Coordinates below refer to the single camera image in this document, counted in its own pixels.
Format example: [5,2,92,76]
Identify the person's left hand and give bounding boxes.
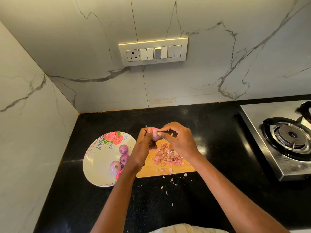
[123,127,155,175]

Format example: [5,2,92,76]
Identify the person's right hand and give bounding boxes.
[156,122,202,164]

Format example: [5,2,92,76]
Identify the wooden cutting board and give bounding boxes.
[136,139,196,178]

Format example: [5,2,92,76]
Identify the pile of onion peels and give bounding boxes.
[151,141,190,207]

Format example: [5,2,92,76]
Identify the person's right forearm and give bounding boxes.
[189,155,290,233]

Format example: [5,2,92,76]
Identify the person's left forearm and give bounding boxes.
[90,169,144,233]

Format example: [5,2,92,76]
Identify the black stone countertop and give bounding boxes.
[33,95,311,233]

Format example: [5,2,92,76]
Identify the white floral plate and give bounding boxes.
[83,131,137,187]

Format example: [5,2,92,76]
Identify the stainless steel gas stove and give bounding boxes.
[238,100,311,182]

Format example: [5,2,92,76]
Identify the beige striped garment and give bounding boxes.
[148,224,229,233]

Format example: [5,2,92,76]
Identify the black stove burner grate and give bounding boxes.
[296,101,311,123]
[260,117,311,161]

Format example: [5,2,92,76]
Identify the white wall switch panel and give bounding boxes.
[119,37,189,66]

